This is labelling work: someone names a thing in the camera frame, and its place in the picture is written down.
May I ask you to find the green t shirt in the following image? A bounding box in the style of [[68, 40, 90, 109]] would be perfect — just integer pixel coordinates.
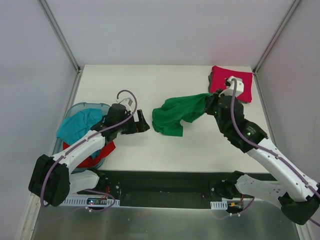
[[151, 93, 212, 137]]

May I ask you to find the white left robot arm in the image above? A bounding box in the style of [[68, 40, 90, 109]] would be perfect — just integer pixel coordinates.
[[28, 103, 150, 207]]

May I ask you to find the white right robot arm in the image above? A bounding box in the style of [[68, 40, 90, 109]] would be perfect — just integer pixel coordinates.
[[204, 92, 320, 225]]

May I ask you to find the folded grey t shirt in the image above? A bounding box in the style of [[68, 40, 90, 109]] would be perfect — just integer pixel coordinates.
[[208, 72, 253, 104]]

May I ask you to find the red t shirt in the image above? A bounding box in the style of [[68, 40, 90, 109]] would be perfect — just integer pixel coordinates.
[[77, 141, 116, 169]]

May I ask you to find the folded magenta t shirt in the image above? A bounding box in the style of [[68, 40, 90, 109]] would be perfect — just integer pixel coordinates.
[[208, 65, 253, 104]]

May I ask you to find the teal t shirt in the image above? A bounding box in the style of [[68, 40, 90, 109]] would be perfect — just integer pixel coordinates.
[[56, 108, 103, 149]]

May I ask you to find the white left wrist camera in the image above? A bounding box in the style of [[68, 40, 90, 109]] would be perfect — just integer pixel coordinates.
[[116, 97, 134, 112]]

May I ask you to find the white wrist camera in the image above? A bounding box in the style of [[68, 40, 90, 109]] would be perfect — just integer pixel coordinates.
[[223, 76, 245, 97], [116, 97, 134, 112]]

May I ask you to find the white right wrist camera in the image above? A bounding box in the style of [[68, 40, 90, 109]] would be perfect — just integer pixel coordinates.
[[223, 76, 245, 97]]

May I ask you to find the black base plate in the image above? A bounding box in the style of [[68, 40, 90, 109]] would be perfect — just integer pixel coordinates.
[[77, 169, 278, 209]]

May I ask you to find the left white cable duct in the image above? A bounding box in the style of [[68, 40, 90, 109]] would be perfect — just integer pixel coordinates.
[[59, 196, 120, 208]]

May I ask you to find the white cable duct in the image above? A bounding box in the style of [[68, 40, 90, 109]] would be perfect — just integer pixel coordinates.
[[59, 196, 120, 208], [210, 200, 228, 211]]

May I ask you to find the right white cable duct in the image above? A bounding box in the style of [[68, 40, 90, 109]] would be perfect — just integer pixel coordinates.
[[210, 200, 228, 211]]

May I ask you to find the right aluminium frame post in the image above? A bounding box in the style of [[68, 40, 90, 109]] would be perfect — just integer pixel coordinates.
[[252, 0, 303, 75]]

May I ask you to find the aluminium frame post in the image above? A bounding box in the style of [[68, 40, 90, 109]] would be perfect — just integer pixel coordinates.
[[37, 0, 81, 73], [252, 0, 303, 75]]

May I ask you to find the left aluminium frame post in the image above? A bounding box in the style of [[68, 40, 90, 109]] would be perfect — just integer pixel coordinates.
[[37, 0, 81, 73]]

